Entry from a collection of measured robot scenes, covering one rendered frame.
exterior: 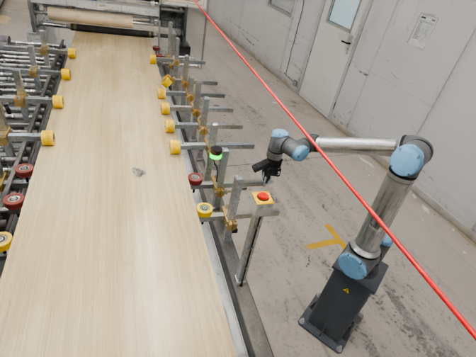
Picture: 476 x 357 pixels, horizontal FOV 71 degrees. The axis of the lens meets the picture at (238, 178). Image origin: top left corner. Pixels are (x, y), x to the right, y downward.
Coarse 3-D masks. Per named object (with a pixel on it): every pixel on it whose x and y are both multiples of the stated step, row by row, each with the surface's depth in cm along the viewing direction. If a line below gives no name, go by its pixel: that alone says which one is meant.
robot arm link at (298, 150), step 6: (288, 138) 177; (282, 144) 177; (288, 144) 175; (294, 144) 174; (300, 144) 173; (306, 144) 176; (282, 150) 178; (288, 150) 175; (294, 150) 172; (300, 150) 171; (306, 150) 173; (294, 156) 173; (300, 156) 173; (306, 156) 177
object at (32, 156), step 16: (64, 64) 339; (48, 80) 261; (16, 112) 246; (32, 112) 243; (48, 112) 255; (16, 128) 224; (32, 128) 209; (32, 144) 210; (16, 160) 179; (32, 160) 204; (16, 176) 174; (16, 224) 171; (0, 272) 147
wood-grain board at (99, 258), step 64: (128, 64) 298; (64, 128) 200; (128, 128) 212; (64, 192) 157; (128, 192) 165; (64, 256) 129; (128, 256) 134; (192, 256) 140; (0, 320) 106; (64, 320) 110; (128, 320) 113; (192, 320) 117
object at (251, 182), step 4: (232, 180) 194; (244, 180) 196; (248, 180) 196; (252, 180) 197; (256, 180) 198; (260, 180) 198; (200, 184) 186; (204, 184) 186; (208, 184) 187; (212, 184) 188; (224, 184) 190; (228, 184) 191; (232, 184) 192; (244, 184) 194; (248, 184) 195; (252, 184) 196; (256, 184) 197; (260, 184) 198; (192, 188) 185; (196, 188) 186; (200, 188) 187
